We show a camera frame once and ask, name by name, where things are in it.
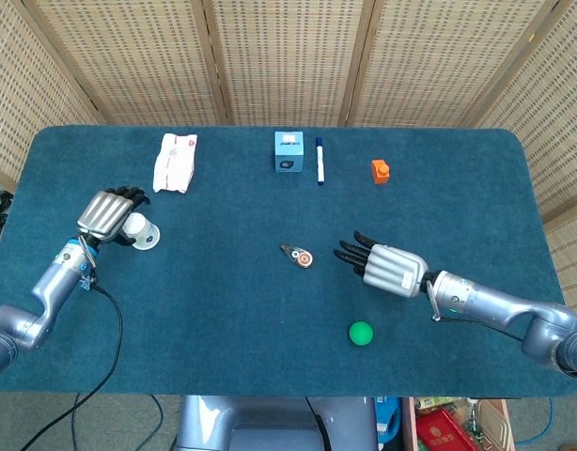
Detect blue white marker pen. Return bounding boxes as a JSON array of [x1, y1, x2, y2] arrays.
[[314, 136, 327, 188]]

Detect blue plastic object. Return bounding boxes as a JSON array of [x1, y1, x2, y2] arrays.
[[375, 397, 403, 447]]

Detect blue floor cable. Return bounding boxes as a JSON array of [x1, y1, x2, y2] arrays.
[[516, 397, 554, 447]]

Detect blue speaker box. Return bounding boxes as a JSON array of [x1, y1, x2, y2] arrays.
[[273, 131, 304, 174]]

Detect woven rattan screen panel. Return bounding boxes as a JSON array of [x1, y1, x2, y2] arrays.
[[23, 0, 231, 127], [201, 0, 377, 128], [0, 0, 104, 192], [344, 0, 567, 129], [471, 0, 577, 323]]

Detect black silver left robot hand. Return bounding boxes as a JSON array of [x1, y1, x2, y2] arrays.
[[75, 186, 151, 248]]

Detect red gift box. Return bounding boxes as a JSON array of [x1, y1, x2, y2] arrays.
[[414, 406, 482, 451]]

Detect orange toy block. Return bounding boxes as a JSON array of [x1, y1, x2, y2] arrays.
[[370, 158, 392, 185]]

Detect orange correction tape dispenser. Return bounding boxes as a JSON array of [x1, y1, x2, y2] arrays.
[[279, 243, 314, 270]]

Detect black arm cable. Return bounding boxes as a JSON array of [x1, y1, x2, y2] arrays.
[[431, 315, 525, 342], [20, 281, 125, 451]]

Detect black floor cable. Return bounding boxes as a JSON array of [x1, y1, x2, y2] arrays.
[[70, 394, 166, 451]]

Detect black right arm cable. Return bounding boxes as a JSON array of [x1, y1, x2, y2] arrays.
[[431, 315, 525, 342]]

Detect white pink tissue pack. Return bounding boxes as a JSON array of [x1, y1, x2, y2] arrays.
[[151, 132, 199, 195]]

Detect blue velvet table cover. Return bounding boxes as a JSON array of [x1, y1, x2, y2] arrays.
[[0, 124, 577, 398]]

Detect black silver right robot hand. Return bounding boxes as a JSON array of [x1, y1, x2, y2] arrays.
[[333, 229, 431, 300]]

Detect green ball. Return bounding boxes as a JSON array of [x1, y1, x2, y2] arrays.
[[348, 320, 375, 348]]

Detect floral paper cups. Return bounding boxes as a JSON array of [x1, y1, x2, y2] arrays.
[[120, 211, 161, 251]]

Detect silver robot torso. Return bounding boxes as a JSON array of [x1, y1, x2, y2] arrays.
[[175, 396, 379, 451]]

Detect black torso cable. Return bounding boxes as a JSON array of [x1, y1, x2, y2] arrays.
[[304, 397, 328, 441]]

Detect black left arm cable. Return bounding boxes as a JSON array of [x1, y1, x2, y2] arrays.
[[20, 281, 125, 451]]

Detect pink storage crate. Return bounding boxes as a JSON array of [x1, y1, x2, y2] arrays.
[[400, 397, 513, 451]]

